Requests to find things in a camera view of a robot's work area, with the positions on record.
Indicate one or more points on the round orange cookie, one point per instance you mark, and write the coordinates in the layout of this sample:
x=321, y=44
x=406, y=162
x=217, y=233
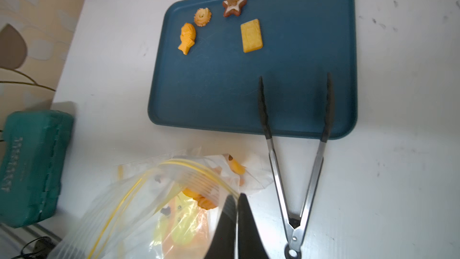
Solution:
x=202, y=17

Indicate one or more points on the orange cookie cluster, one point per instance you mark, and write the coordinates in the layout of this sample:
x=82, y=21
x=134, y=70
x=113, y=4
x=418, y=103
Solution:
x=187, y=38

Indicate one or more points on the green box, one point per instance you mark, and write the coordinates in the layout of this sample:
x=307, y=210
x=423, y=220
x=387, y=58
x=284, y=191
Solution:
x=31, y=169

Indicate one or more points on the orange duck zip bag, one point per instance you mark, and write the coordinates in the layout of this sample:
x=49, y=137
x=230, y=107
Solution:
x=164, y=207

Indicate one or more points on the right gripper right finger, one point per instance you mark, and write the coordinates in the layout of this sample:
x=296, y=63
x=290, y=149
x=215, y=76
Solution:
x=249, y=242

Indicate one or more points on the brown star cookie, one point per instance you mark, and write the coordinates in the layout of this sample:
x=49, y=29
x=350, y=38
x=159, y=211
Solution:
x=233, y=7

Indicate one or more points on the black tongs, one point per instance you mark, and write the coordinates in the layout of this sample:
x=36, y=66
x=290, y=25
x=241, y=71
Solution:
x=296, y=172

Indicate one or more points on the yellow square cookie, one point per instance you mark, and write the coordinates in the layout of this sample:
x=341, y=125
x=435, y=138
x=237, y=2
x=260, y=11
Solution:
x=251, y=36

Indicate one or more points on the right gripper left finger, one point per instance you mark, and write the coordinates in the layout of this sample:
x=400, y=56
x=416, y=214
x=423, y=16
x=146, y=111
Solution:
x=224, y=239

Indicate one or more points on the teal tray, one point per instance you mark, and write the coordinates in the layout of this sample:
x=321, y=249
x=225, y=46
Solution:
x=215, y=86

